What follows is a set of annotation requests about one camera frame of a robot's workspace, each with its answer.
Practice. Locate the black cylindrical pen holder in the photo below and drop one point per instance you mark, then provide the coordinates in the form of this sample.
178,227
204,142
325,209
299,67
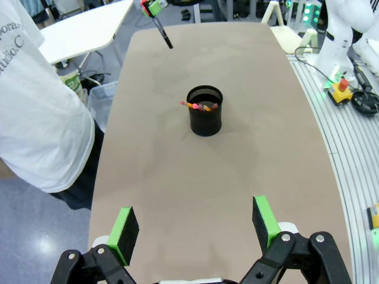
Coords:
205,124

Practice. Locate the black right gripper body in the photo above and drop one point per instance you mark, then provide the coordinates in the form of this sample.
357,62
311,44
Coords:
183,2

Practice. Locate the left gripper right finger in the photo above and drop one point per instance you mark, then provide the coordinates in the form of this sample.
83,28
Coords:
263,225

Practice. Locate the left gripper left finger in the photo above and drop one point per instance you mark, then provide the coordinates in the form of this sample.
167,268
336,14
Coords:
124,233

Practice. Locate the slotted aluminium base platform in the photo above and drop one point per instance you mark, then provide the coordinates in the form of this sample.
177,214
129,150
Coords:
340,148

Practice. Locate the green and white bag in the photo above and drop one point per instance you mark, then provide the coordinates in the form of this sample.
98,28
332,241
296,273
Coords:
72,84

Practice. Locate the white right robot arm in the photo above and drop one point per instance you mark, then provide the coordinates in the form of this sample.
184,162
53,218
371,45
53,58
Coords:
337,44

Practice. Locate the cream frame furniture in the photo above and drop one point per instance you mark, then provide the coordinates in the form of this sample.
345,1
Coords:
288,37

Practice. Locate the black marker with red caps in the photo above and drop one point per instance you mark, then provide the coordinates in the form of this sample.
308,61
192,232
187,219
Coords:
163,32

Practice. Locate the clear plastic storage bin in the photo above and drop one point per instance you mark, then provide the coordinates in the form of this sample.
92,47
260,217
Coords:
100,97

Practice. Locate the white background table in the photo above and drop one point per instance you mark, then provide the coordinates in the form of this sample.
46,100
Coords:
83,29

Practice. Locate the black hand tool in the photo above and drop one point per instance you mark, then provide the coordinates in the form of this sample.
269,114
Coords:
362,77

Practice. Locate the yellow emergency stop box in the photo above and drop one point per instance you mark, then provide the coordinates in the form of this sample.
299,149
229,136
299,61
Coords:
340,94

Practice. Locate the yellow control box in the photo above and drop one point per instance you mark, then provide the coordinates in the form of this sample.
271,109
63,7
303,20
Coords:
373,216

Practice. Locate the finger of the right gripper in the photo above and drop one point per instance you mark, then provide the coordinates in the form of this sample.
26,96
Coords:
155,8

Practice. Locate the yellow pencil with eraser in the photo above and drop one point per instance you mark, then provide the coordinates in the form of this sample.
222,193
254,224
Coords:
207,109
187,104

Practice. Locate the person in white shirt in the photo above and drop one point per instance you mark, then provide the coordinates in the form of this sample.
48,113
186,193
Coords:
35,118

